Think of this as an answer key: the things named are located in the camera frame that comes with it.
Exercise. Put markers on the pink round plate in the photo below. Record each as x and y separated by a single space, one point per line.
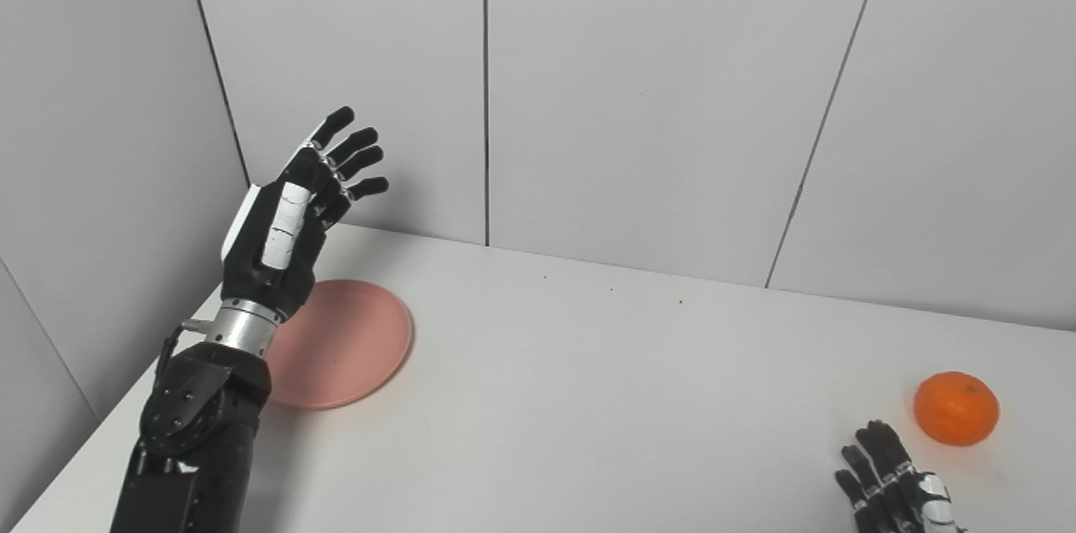
345 344

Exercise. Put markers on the orange fruit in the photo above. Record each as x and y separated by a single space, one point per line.
957 408

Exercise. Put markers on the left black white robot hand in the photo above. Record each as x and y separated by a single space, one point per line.
282 239

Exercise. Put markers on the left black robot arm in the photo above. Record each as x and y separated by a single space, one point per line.
202 432

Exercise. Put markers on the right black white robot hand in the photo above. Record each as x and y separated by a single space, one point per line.
891 487

